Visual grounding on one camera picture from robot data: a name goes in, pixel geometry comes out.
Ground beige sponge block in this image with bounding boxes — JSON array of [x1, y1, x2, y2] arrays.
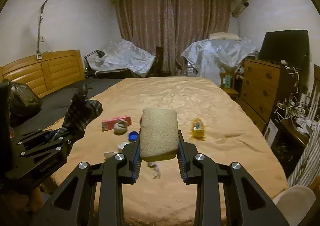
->
[[139, 108, 178, 162]]

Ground white crumpled tissue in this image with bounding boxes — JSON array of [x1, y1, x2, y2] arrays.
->
[[103, 141, 132, 159]]

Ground left silver plastic cover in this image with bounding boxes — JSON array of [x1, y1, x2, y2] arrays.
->
[[97, 39, 156, 77]]

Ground tangled white cables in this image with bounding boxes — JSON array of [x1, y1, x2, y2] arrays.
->
[[273, 65, 313, 126]]

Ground dark grey mattress sheet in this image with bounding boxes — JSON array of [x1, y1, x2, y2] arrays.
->
[[14, 78, 121, 134]]

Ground black garbage bag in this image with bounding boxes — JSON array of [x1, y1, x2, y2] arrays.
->
[[9, 82, 42, 128]]

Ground blue bottle cap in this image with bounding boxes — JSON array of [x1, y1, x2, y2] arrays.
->
[[128, 131, 139, 142]]

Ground wooden dresser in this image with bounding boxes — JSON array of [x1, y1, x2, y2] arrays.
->
[[236, 59, 298, 132]]

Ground striped cloth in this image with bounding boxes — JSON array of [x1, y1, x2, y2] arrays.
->
[[287, 123, 320, 187]]

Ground wooden headboard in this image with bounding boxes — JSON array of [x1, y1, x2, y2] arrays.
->
[[1, 50, 85, 98]]

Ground yellow plastic wrapper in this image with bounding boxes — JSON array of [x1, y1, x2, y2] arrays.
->
[[190, 118, 205, 140]]

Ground pink red box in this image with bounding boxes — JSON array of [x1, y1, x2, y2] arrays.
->
[[101, 115, 132, 132]]

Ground white trash bucket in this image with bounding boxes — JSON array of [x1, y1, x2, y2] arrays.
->
[[273, 185, 316, 226]]

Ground tan bed blanket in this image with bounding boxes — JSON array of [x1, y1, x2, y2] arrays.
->
[[52, 77, 289, 225]]

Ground right silver plastic cover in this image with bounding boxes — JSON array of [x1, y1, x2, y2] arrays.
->
[[182, 38, 256, 86]]

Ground small wooden chair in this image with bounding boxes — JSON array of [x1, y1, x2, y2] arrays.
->
[[220, 73, 240, 101]]

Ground black television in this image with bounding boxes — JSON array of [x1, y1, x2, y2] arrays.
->
[[259, 30, 310, 69]]

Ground grey balled sock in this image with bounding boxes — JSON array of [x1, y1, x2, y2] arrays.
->
[[113, 119, 128, 136]]

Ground dark plaid cloth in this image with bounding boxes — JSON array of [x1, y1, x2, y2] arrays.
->
[[54, 84, 103, 142]]

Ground black desk lamp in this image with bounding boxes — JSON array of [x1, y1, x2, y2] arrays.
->
[[84, 49, 105, 78]]

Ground brown curtain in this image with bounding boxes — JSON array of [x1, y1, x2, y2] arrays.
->
[[113, 0, 232, 76]]

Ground silver plastic cover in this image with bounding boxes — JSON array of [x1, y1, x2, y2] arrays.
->
[[97, 39, 156, 77], [182, 38, 256, 86]]

